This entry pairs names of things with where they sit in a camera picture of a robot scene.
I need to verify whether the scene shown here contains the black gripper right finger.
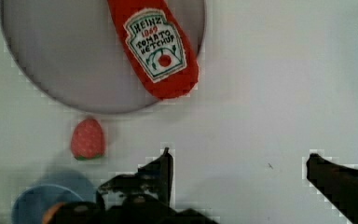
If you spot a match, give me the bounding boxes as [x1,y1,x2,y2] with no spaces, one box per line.
[306,153,358,224]

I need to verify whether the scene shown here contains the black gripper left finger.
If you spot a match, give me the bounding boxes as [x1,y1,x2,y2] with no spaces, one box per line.
[51,147,218,224]

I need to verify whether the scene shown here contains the red knitted ketchup bottle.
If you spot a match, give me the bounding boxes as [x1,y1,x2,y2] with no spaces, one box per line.
[107,0,199,100]

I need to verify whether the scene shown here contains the grey round plate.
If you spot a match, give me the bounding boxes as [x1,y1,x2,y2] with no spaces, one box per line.
[0,0,206,114]

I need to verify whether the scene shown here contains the red knitted strawberry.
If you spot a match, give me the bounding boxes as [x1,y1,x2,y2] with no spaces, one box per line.
[70,118,105,161]

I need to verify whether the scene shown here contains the orange ball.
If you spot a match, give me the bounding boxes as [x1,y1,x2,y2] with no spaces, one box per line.
[42,202,64,224]

